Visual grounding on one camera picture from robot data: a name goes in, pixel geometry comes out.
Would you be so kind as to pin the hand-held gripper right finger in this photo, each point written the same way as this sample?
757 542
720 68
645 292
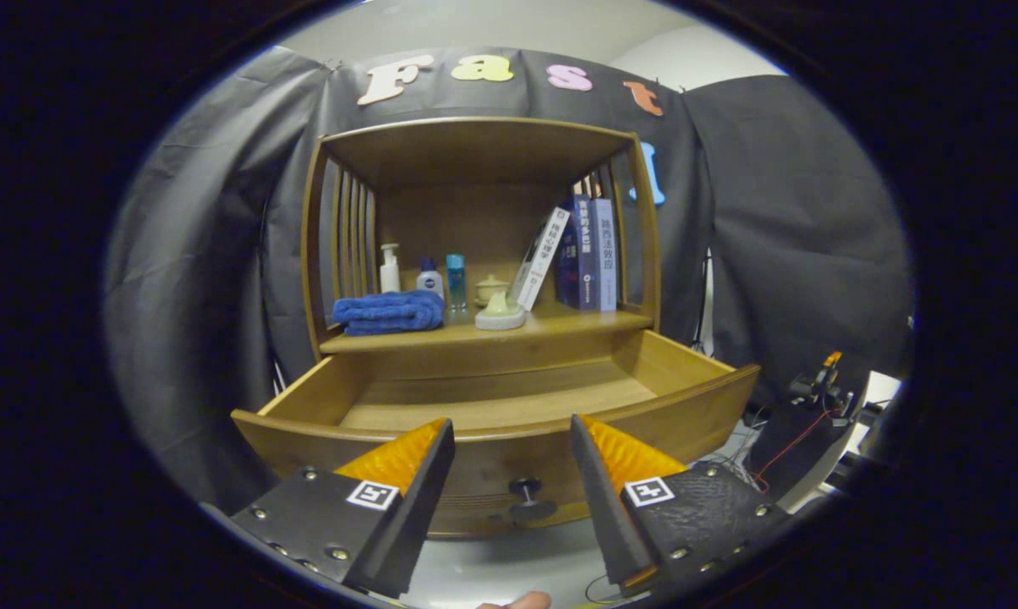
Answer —
606 499

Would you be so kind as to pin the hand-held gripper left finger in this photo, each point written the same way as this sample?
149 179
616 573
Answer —
416 507

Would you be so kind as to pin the wooden drawer with black knob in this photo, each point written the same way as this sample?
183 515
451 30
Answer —
492 397

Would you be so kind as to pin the wooden countertop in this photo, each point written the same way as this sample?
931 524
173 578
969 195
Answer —
577 321

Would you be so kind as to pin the wooden cabinet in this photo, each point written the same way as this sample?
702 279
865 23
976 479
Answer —
458 211

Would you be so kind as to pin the black cloth covered stand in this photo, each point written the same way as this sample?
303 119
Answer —
792 457

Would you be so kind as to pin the folded blue towel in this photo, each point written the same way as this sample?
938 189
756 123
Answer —
386 311

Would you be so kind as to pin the clear blue bottle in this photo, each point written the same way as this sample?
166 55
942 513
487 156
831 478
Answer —
456 283

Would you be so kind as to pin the white bottle with blue cap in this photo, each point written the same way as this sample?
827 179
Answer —
429 279

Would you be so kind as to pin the beige lidded teacup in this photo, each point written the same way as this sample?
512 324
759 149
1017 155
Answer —
489 286

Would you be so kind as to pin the white pump bottle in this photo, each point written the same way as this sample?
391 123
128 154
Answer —
389 275

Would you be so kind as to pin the black clamp with orange tip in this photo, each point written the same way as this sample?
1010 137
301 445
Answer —
813 389

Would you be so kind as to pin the dark blue book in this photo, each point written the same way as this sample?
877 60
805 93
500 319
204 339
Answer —
577 262

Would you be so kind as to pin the pale grey-blue book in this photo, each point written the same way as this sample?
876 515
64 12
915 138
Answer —
606 254

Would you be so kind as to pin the white book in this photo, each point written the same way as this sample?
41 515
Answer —
539 262

